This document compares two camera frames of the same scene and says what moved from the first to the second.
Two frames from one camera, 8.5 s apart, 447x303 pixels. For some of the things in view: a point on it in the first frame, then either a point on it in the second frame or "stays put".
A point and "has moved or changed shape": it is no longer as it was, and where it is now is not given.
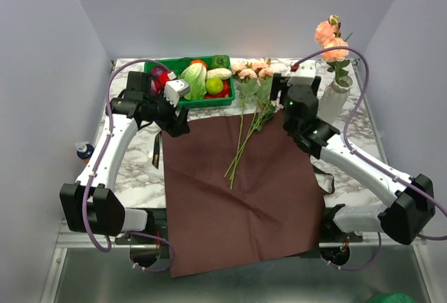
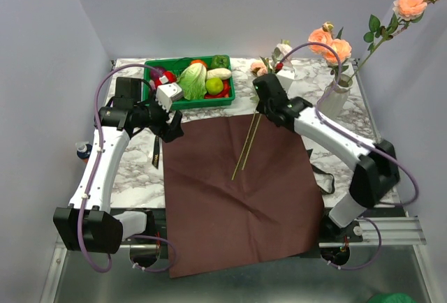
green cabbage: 195,75 stays put
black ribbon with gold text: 158,136 stays put
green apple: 214,86 stays put
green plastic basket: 175,65 stays put
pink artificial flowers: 253,82 -> 263,68
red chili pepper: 225,93 stays put
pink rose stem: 327,34 has moved or changed shape
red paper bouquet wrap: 238,195 stays put
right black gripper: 279,83 -> 259,107
